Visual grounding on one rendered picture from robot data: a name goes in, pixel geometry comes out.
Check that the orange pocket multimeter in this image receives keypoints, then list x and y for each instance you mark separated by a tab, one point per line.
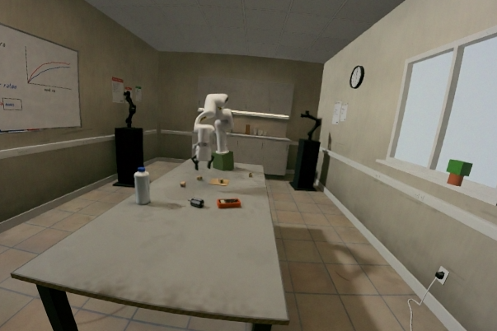
228	203

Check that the tan square mat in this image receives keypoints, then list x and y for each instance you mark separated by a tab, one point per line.
215	181

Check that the white bottle with blue cap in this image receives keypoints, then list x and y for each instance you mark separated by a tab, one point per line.
142	186

